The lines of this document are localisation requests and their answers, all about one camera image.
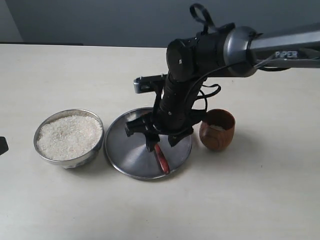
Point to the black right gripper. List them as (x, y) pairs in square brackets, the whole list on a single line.
[(174, 116)]

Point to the dark red wooden spoon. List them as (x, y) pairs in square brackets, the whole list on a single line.
[(161, 159)]

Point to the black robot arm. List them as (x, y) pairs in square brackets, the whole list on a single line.
[(229, 51)]

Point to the steel bowl of rice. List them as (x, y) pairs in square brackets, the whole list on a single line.
[(69, 138)]

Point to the round steel plate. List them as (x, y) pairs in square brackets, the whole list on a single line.
[(130, 156)]

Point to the brown wooden cup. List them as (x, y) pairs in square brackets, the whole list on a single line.
[(217, 130)]

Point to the black object at left edge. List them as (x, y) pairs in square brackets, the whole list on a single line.
[(3, 145)]

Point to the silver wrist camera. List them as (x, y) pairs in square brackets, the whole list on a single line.
[(146, 84)]

